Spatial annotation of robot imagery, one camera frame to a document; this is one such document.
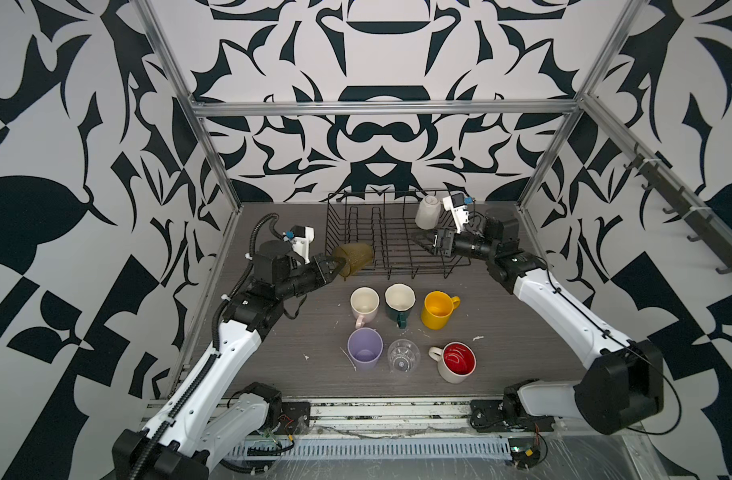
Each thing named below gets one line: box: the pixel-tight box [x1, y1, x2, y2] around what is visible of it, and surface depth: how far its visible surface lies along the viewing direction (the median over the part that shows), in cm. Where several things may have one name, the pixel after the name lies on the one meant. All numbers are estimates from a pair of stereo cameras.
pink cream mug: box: [350, 286, 380, 329], surface depth 87 cm
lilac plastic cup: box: [347, 327, 384, 372], surface depth 77 cm
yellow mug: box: [421, 290, 461, 331], surface depth 88 cm
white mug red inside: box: [428, 341, 477, 384], surface depth 79 cm
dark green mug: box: [384, 282, 417, 329], surface depth 87 cm
